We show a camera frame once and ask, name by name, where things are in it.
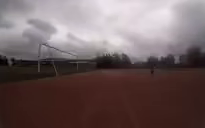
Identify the white goal frame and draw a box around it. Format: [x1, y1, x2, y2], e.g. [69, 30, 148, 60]
[36, 42, 80, 77]

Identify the person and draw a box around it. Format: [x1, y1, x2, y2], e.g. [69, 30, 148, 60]
[150, 63, 156, 76]

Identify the long low building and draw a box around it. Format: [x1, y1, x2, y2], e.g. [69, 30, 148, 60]
[9, 57, 98, 67]

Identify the grass strip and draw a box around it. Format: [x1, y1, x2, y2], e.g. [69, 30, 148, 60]
[0, 64, 98, 85]

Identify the red dirt field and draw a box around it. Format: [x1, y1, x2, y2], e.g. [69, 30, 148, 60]
[0, 68, 205, 128]

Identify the dark clump of trees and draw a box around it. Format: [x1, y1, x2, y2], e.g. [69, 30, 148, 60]
[95, 51, 133, 70]

